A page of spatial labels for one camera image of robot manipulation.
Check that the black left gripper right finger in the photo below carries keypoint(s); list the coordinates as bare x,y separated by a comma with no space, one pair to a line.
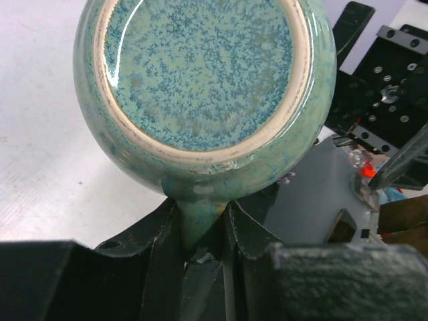
265,279

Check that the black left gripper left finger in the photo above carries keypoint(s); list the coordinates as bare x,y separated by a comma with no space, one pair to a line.
136,275

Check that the teal green mug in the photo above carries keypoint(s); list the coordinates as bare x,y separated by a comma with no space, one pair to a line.
204,101

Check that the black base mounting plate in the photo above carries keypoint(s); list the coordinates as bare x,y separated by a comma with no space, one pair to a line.
382,105

